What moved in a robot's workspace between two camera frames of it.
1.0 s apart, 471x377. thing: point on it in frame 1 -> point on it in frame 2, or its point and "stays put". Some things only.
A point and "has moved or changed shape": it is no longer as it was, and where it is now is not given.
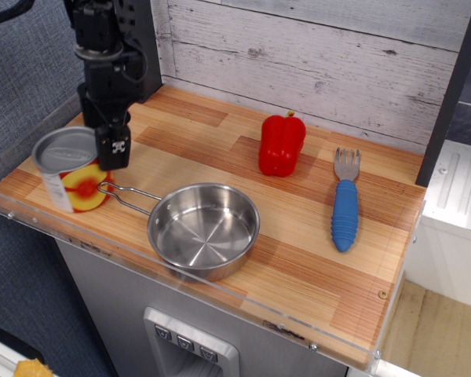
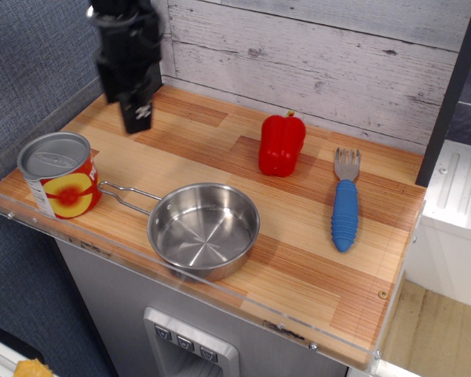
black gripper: [108, 89] -> [129, 56]
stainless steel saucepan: [200, 232] stays put
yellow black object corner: [7, 356] stays put
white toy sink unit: [448, 251] stays put
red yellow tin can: [67, 159] has moved or changed shape
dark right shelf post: [442, 124] stays put
